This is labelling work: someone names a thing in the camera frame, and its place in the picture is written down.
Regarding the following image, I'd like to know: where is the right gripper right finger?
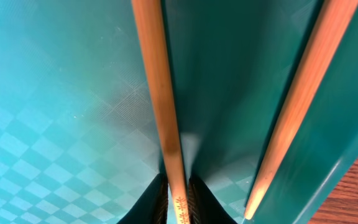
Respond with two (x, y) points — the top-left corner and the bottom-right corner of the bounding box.
(188, 175), (236, 224)

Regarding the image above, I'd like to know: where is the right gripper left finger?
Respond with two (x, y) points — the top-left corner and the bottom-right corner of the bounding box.
(117, 174), (168, 224)

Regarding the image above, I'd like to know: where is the wooden chopstick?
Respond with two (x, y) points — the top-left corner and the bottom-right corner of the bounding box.
(244, 0), (358, 220)
(131, 0), (190, 223)

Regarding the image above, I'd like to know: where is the teal serving tray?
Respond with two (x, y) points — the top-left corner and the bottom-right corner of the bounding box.
(0, 0), (358, 223)

